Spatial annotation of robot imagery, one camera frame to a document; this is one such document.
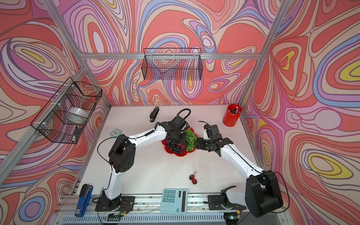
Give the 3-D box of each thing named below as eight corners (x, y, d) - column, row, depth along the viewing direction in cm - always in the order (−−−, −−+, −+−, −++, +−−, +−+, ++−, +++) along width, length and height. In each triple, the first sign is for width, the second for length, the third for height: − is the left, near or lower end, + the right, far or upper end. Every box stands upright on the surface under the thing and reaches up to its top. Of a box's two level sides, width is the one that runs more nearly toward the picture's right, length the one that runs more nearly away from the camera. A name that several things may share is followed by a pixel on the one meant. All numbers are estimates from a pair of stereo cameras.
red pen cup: (224, 126, 108) (229, 115, 97) (221, 115, 115) (225, 103, 104) (238, 126, 108) (244, 115, 97) (234, 115, 115) (239, 103, 104)
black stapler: (149, 121, 112) (148, 117, 108) (155, 109, 120) (154, 105, 116) (153, 122, 111) (152, 118, 107) (159, 110, 120) (158, 106, 116)
